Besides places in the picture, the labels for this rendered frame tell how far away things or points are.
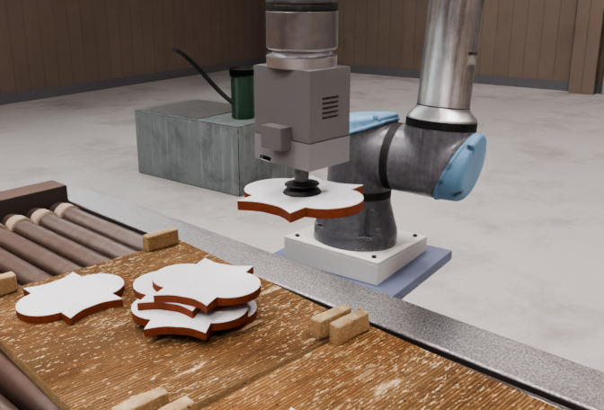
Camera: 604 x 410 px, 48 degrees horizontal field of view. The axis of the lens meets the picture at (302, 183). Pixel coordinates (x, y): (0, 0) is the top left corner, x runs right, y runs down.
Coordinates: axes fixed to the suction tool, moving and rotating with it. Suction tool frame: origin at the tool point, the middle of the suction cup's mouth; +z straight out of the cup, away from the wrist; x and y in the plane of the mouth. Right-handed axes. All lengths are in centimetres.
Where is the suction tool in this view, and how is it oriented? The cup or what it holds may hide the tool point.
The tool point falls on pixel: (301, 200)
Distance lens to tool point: 76.7
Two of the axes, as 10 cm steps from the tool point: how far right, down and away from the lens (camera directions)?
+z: 0.0, 9.6, 2.8
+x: 7.0, -2.0, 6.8
